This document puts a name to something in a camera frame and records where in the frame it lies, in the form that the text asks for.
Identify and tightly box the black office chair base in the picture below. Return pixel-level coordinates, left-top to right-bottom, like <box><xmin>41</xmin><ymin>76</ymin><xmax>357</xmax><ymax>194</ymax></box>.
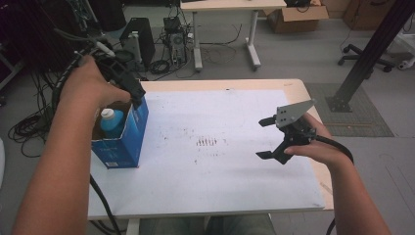
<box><xmin>337</xmin><ymin>43</ymin><xmax>397</xmax><ymax>73</ymax></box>

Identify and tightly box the bundle of black floor cables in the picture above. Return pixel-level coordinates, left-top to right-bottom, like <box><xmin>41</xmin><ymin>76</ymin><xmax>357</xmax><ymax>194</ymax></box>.
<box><xmin>7</xmin><ymin>70</ymin><xmax>63</xmax><ymax>159</ymax></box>

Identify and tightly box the person's left hand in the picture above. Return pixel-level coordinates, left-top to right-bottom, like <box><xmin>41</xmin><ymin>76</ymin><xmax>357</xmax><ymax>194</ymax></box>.
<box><xmin>60</xmin><ymin>54</ymin><xmax>132</xmax><ymax>112</ymax></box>

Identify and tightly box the person's right hand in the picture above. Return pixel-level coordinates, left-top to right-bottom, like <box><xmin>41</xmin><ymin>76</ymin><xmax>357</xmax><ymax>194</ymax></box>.
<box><xmin>283</xmin><ymin>112</ymin><xmax>355</xmax><ymax>169</ymax></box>

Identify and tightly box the white-legged wooden desk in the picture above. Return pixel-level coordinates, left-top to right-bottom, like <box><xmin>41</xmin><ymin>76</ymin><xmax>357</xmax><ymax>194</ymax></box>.
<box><xmin>179</xmin><ymin>0</ymin><xmax>288</xmax><ymax>72</ymax></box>

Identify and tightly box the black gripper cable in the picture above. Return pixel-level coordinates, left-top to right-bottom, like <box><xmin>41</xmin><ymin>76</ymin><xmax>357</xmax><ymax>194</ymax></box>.
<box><xmin>51</xmin><ymin>27</ymin><xmax>122</xmax><ymax>235</ymax></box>
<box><xmin>314</xmin><ymin>134</ymin><xmax>355</xmax><ymax>235</ymax></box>

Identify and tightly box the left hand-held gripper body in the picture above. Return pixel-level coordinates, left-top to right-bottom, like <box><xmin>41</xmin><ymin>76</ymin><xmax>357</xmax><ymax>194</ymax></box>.
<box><xmin>93</xmin><ymin>30</ymin><xmax>145</xmax><ymax>96</ymax></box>

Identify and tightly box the open brown cardboard box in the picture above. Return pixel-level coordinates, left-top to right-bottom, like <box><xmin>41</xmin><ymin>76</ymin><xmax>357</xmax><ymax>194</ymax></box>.
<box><xmin>262</xmin><ymin>4</ymin><xmax>330</xmax><ymax>34</ymax></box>

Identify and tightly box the blue bottle with white cap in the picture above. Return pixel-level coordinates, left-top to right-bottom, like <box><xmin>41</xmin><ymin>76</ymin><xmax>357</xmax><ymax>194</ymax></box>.
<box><xmin>99</xmin><ymin>108</ymin><xmax>126</xmax><ymax>140</ymax></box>

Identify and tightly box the large black computer tower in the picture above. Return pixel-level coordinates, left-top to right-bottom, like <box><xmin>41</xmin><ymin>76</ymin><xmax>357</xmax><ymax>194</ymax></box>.
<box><xmin>119</xmin><ymin>17</ymin><xmax>157</xmax><ymax>68</ymax></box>

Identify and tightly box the black metal frame beam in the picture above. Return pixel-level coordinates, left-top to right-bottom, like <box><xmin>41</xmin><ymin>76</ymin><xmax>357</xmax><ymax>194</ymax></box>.
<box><xmin>325</xmin><ymin>0</ymin><xmax>415</xmax><ymax>114</ymax></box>

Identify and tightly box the closed brown cardboard box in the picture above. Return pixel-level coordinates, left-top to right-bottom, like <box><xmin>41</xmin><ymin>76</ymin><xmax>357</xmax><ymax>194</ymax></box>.
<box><xmin>342</xmin><ymin>0</ymin><xmax>394</xmax><ymax>32</ymax></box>

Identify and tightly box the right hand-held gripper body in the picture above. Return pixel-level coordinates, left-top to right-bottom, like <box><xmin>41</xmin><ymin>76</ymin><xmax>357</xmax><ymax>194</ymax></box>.
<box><xmin>274</xmin><ymin>98</ymin><xmax>318</xmax><ymax>147</ymax></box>

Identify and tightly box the white table leg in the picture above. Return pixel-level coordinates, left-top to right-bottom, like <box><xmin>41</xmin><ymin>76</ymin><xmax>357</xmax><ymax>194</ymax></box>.
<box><xmin>125</xmin><ymin>217</ymin><xmax>141</xmax><ymax>235</ymax></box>

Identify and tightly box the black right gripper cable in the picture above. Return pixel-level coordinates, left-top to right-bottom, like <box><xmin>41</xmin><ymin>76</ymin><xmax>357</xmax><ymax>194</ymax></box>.
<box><xmin>314</xmin><ymin>134</ymin><xmax>355</xmax><ymax>235</ymax></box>

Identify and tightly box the small black computer tower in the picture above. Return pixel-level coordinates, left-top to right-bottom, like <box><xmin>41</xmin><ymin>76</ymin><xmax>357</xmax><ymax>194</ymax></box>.
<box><xmin>162</xmin><ymin>16</ymin><xmax>189</xmax><ymax>66</ymax></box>

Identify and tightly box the black coiled cable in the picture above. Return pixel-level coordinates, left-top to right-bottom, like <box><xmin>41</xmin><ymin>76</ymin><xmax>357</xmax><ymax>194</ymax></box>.
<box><xmin>149</xmin><ymin>59</ymin><xmax>171</xmax><ymax>75</ymax></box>

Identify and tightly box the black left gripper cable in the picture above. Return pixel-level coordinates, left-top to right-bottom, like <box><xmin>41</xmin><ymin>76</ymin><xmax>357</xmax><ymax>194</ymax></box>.
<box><xmin>51</xmin><ymin>27</ymin><xmax>122</xmax><ymax>235</ymax></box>

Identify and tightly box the grey floor mat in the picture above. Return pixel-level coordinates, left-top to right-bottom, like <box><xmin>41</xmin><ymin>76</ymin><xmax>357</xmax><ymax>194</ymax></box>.
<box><xmin>304</xmin><ymin>82</ymin><xmax>395</xmax><ymax>138</ymax></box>

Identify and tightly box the blue cardboard box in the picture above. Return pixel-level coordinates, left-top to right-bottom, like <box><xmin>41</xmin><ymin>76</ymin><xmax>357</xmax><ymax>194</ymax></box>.
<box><xmin>90</xmin><ymin>96</ymin><xmax>151</xmax><ymax>170</ymax></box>

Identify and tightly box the black curtain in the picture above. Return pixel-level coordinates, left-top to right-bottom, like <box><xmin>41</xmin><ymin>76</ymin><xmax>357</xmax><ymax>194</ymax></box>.
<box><xmin>0</xmin><ymin>0</ymin><xmax>92</xmax><ymax>86</ymax></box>

